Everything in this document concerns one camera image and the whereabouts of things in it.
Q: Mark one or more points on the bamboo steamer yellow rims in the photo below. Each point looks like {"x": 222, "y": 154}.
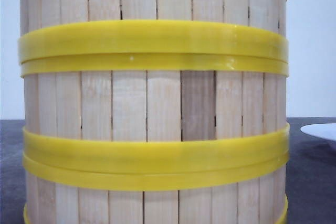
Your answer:
{"x": 193, "y": 150}
{"x": 259, "y": 200}

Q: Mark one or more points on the white plate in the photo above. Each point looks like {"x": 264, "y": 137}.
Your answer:
{"x": 325, "y": 131}

